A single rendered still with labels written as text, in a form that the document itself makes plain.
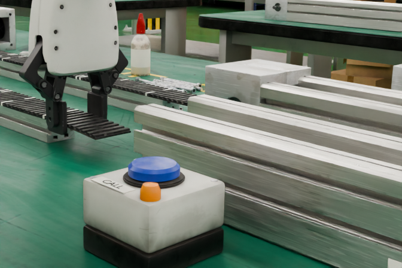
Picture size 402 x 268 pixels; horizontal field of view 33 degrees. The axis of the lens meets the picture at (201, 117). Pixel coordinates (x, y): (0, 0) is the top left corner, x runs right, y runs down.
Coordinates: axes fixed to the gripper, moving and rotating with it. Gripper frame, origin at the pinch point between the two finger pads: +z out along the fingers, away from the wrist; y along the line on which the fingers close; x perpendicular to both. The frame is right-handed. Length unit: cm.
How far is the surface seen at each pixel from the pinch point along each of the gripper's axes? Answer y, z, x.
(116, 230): 17.0, 0.9, 29.0
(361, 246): 5.0, 1.4, 42.3
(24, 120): 2.1, 2.1, -8.6
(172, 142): 5.0, -2.2, 22.1
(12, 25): -36, -2, -77
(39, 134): 2.1, 3.3, -5.1
